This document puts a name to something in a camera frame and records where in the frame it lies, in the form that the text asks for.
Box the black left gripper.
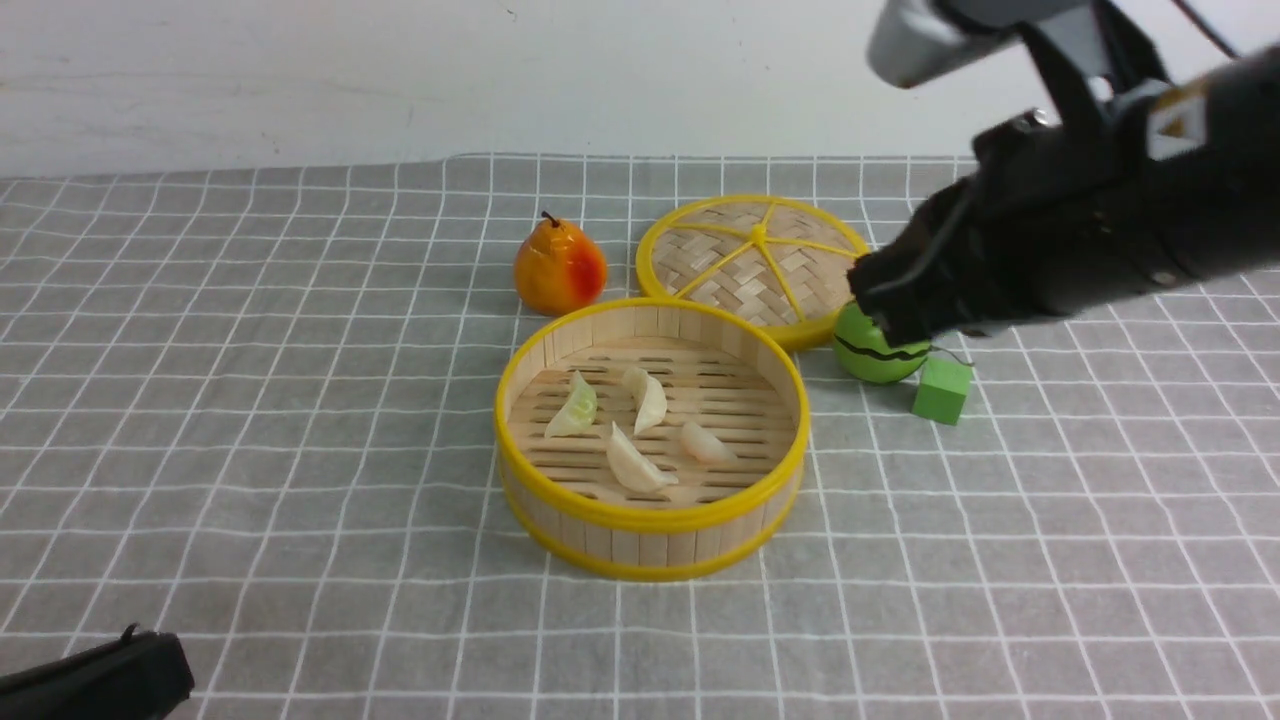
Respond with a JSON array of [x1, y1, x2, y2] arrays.
[[1, 625, 195, 719]]

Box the grey checked tablecloth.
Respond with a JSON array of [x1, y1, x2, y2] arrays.
[[1, 156, 1279, 719]]

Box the green toy watermelon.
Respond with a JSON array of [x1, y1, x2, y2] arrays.
[[832, 301, 932, 384]]

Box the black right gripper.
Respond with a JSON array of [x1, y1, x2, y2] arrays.
[[847, 46, 1277, 346]]

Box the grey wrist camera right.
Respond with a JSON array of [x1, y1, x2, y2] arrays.
[[867, 0, 1171, 126]]

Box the bamboo steamer tray yellow rim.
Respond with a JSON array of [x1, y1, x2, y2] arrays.
[[493, 299, 812, 582]]

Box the woven bamboo steamer lid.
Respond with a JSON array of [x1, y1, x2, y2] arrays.
[[635, 195, 869, 352]]

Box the pale green dumpling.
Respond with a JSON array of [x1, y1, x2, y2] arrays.
[[543, 372, 598, 439]]

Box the white dumpling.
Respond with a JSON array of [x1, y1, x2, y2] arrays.
[[622, 366, 668, 436], [605, 423, 678, 495], [678, 421, 737, 466]]

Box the green wooden cube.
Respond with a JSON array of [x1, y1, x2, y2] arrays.
[[911, 357, 975, 427]]

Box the orange toy pear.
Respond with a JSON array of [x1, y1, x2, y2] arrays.
[[513, 211, 609, 316]]

